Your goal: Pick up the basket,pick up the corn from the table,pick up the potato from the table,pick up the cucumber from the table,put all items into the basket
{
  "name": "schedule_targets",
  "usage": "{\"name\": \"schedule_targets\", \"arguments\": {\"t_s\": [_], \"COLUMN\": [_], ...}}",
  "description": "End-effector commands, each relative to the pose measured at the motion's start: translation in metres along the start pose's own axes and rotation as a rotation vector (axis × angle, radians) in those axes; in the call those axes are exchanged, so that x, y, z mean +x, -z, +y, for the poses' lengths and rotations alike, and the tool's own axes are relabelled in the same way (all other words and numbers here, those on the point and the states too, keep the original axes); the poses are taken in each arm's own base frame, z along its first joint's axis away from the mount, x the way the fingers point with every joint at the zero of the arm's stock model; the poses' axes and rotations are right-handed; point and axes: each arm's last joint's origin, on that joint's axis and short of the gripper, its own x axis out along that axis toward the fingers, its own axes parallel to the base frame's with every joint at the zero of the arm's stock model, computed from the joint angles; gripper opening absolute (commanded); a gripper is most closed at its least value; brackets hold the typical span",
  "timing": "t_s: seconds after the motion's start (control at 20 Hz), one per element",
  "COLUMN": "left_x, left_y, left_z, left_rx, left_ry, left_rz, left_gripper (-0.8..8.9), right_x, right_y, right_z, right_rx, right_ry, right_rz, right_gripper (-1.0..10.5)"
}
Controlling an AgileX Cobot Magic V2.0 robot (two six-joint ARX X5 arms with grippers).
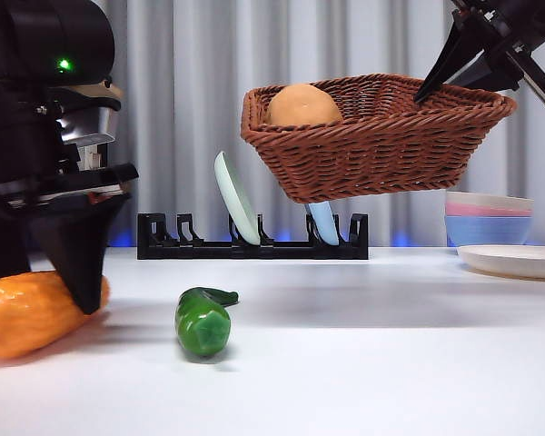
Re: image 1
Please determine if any orange corn cob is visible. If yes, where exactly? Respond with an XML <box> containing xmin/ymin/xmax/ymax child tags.
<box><xmin>0</xmin><ymin>271</ymin><xmax>112</xmax><ymax>361</ymax></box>

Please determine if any brown wicker basket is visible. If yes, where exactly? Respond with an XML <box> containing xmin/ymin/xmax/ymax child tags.
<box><xmin>241</xmin><ymin>74</ymin><xmax>519</xmax><ymax>204</ymax></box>

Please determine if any green cucumber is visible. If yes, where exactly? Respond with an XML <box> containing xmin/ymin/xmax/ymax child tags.
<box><xmin>174</xmin><ymin>285</ymin><xmax>240</xmax><ymax>361</ymax></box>

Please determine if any tan potato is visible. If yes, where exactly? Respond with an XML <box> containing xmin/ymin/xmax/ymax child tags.
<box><xmin>266</xmin><ymin>83</ymin><xmax>345</xmax><ymax>126</ymax></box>

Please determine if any cream bowl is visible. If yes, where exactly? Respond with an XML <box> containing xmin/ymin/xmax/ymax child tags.
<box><xmin>444</xmin><ymin>191</ymin><xmax>535</xmax><ymax>217</ymax></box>

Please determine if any pink bowl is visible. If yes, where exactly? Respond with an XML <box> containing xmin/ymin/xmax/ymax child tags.
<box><xmin>444</xmin><ymin>202</ymin><xmax>533</xmax><ymax>219</ymax></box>

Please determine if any blue bowl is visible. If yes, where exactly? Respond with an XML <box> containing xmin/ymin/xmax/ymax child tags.
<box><xmin>443</xmin><ymin>214</ymin><xmax>533</xmax><ymax>248</ymax></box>

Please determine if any pale green plate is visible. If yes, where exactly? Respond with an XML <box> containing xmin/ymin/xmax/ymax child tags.
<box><xmin>213</xmin><ymin>151</ymin><xmax>261</xmax><ymax>246</ymax></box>

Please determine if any grey curtain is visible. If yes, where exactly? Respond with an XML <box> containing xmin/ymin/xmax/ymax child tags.
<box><xmin>99</xmin><ymin>0</ymin><xmax>545</xmax><ymax>249</ymax></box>

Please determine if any cream flat plate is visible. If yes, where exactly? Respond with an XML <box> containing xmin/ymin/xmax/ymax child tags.
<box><xmin>456</xmin><ymin>243</ymin><xmax>545</xmax><ymax>281</ymax></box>

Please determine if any black dish rack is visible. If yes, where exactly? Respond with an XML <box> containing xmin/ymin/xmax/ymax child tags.
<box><xmin>135</xmin><ymin>212</ymin><xmax>369</xmax><ymax>261</ymax></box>

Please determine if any pale blue plate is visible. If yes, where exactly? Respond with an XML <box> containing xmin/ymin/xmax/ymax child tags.
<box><xmin>306</xmin><ymin>202</ymin><xmax>339</xmax><ymax>245</ymax></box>

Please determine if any pale grey camera box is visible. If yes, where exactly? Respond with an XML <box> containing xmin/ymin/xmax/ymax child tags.
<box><xmin>56</xmin><ymin>106</ymin><xmax>115</xmax><ymax>147</ymax></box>

